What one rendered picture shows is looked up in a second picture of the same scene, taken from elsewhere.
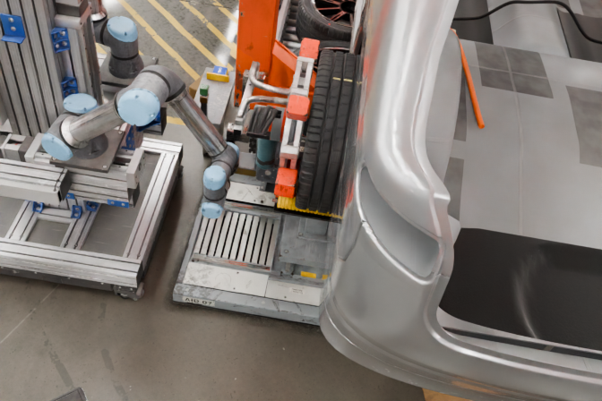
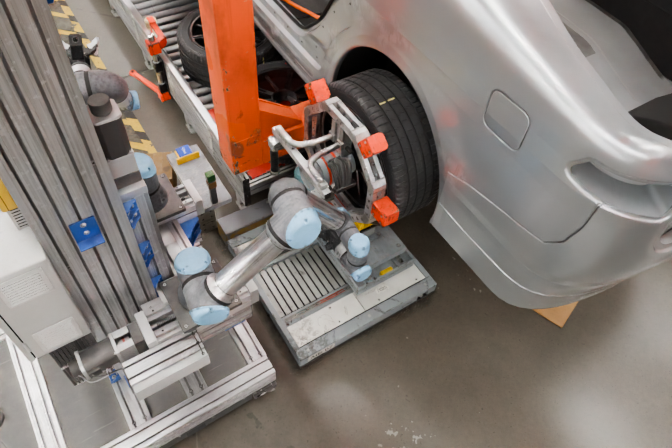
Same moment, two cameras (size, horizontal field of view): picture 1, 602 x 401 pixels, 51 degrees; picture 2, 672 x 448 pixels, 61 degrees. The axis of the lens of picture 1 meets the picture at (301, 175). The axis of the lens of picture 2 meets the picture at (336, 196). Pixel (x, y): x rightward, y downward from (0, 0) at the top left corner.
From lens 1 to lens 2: 1.20 m
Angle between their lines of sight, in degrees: 24
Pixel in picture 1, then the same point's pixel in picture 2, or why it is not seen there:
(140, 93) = (305, 215)
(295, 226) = not seen: hidden behind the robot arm
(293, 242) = not seen: hidden behind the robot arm
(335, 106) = (399, 127)
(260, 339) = (386, 344)
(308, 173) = (403, 192)
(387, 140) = (610, 132)
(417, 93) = (596, 83)
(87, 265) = (228, 394)
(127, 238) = (234, 346)
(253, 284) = (349, 307)
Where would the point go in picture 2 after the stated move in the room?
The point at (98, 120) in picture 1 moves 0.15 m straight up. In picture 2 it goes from (257, 264) to (254, 235)
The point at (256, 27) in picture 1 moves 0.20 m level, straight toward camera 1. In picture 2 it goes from (243, 94) to (269, 120)
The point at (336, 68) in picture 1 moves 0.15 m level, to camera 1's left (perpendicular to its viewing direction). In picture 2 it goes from (373, 94) to (341, 106)
